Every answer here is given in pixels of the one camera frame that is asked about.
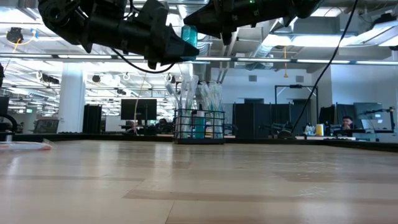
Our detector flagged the black cabinet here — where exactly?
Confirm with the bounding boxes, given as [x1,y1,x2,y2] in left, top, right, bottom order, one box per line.
[82,104,103,134]

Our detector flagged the black ceiling device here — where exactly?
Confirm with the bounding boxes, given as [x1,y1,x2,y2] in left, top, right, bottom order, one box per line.
[6,27,24,44]

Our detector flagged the grey computer monitor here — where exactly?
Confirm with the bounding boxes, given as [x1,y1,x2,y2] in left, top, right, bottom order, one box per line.
[353,101,384,121]

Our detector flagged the black computer monitor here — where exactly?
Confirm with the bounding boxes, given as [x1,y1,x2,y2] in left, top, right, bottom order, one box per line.
[318,105,337,125]
[120,98,158,121]

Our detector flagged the orange toothbrush in clear wrapper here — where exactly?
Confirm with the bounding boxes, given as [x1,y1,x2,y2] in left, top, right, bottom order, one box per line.
[0,140,54,153]

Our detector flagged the black wire toothbrush holder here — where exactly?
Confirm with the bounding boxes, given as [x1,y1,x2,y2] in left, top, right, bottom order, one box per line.
[173,108,226,145]

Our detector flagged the yellow hanging cord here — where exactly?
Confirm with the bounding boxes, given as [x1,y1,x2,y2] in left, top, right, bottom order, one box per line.
[282,45,289,78]

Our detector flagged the white building pillar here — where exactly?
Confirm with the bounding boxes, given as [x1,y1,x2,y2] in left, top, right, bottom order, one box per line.
[57,61,87,133]

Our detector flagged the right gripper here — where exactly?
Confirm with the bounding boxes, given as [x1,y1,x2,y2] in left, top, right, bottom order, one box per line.
[183,0,265,46]

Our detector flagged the black partition wall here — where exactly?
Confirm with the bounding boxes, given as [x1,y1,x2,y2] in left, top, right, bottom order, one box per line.
[233,102,312,138]

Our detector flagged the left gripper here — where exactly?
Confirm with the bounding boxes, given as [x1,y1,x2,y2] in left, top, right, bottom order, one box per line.
[136,0,200,70]

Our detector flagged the person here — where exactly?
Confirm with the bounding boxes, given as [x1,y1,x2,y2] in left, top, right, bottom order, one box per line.
[340,115,356,131]
[155,117,172,134]

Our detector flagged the black gantry frame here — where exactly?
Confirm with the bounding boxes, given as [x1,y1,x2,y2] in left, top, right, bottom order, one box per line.
[274,84,320,125]

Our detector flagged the right arm supply cable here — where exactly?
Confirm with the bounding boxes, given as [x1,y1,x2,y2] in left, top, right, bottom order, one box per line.
[292,0,359,138]

